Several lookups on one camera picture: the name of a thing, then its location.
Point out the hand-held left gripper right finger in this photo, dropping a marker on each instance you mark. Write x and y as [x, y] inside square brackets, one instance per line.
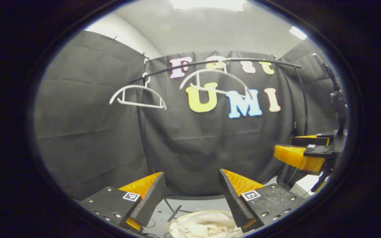
[232, 201]

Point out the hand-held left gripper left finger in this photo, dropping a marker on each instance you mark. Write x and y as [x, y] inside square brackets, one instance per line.
[150, 198]

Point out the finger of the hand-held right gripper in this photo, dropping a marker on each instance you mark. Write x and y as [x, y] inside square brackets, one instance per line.
[296, 157]
[309, 140]

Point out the yellow-rimmed laundry hamper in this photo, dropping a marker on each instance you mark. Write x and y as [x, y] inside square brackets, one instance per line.
[174, 223]

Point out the black clothes rack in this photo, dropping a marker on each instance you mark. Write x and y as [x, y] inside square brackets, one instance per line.
[304, 99]

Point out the white plastic hanger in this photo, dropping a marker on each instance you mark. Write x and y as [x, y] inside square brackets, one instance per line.
[137, 87]
[217, 71]

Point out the small ceiling light panel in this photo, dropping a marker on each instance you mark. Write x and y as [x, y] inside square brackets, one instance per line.
[298, 32]

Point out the large ceiling light panel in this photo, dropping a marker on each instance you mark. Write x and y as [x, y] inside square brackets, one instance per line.
[207, 4]

